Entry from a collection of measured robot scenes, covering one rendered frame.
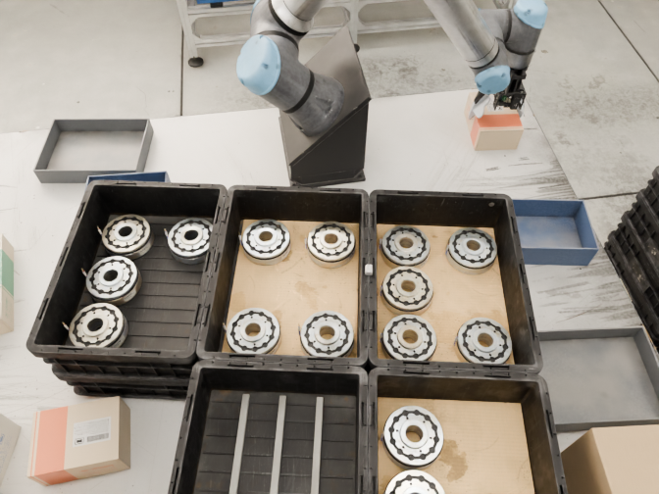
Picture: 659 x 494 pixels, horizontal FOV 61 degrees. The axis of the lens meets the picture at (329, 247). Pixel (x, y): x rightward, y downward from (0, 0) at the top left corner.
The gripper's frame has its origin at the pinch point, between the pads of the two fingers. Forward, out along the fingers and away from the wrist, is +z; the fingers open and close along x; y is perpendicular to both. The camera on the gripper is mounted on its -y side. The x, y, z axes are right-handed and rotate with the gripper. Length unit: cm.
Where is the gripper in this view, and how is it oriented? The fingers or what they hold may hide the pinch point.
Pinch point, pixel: (493, 117)
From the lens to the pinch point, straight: 167.1
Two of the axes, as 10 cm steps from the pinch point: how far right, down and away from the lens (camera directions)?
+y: 0.4, 8.2, -5.7
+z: 0.0, 5.8, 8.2
